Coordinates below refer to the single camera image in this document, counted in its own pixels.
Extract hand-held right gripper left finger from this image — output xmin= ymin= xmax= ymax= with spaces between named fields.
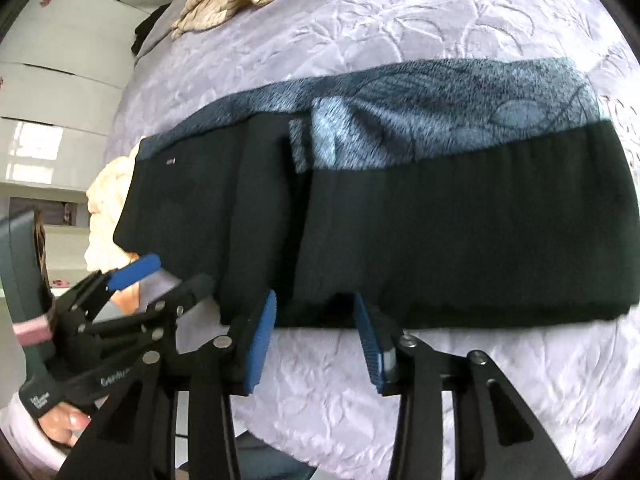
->
xmin=57 ymin=289 xmax=279 ymax=480

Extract lavender embossed bed cover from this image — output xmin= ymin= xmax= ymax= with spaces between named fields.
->
xmin=102 ymin=0 xmax=640 ymax=478

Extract black garment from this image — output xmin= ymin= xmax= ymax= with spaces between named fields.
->
xmin=131 ymin=2 xmax=173 ymax=56

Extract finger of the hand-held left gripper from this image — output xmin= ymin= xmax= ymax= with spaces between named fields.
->
xmin=60 ymin=253 xmax=162 ymax=321
xmin=77 ymin=273 xmax=217 ymax=356

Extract person's left hand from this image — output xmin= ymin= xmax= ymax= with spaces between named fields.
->
xmin=40 ymin=405 xmax=94 ymax=447

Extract black pants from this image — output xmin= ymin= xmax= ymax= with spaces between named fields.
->
xmin=114 ymin=119 xmax=630 ymax=331

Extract dark green object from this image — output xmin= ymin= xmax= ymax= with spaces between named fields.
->
xmin=0 ymin=209 xmax=57 ymax=361

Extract blue floral blanket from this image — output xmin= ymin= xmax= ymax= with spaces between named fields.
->
xmin=142 ymin=57 xmax=608 ymax=176

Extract person's left forearm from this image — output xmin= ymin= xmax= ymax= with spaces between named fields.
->
xmin=0 ymin=395 xmax=71 ymax=473

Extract peach orange cloth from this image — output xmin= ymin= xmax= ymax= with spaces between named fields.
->
xmin=84 ymin=142 xmax=146 ymax=311

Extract white wardrobe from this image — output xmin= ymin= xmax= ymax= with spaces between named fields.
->
xmin=0 ymin=0 xmax=171 ymax=196

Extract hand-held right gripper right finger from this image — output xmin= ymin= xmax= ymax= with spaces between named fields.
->
xmin=352 ymin=291 xmax=576 ymax=480

